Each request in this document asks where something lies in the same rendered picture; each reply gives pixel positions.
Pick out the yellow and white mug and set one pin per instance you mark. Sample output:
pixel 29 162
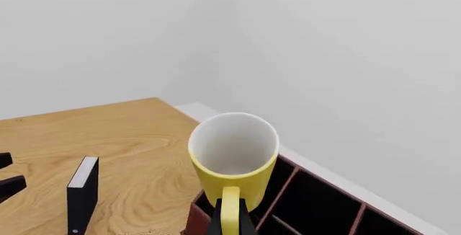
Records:
pixel 234 181

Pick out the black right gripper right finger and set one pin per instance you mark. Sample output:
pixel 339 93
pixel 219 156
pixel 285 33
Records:
pixel 248 224

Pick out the red-brown desk caddy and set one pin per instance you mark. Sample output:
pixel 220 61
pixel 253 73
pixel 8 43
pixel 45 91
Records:
pixel 324 205

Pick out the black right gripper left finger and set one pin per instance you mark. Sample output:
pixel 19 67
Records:
pixel 214 224

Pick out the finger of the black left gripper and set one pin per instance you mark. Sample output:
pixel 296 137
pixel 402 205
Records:
pixel 11 189
pixel 4 160

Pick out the black book with white pages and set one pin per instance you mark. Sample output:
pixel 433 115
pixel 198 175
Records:
pixel 81 208

